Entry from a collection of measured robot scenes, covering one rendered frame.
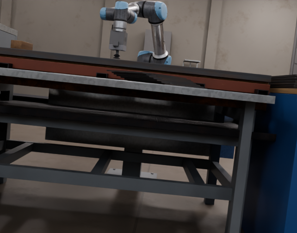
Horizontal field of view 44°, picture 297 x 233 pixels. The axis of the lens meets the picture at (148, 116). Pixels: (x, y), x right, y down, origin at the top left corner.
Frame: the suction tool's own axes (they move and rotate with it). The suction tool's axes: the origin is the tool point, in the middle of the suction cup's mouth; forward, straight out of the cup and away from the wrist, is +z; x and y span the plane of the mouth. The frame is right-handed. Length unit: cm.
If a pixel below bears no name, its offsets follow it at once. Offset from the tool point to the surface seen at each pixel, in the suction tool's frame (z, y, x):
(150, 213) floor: 88, 29, 4
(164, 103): 24, 23, 44
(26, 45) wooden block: -0.5, -37.9, -32.3
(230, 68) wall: -61, 48, 889
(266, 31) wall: -174, 135, 905
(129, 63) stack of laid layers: 4.3, 19.1, -37.7
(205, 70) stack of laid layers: 4, 53, -30
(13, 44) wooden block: 0, -42, -37
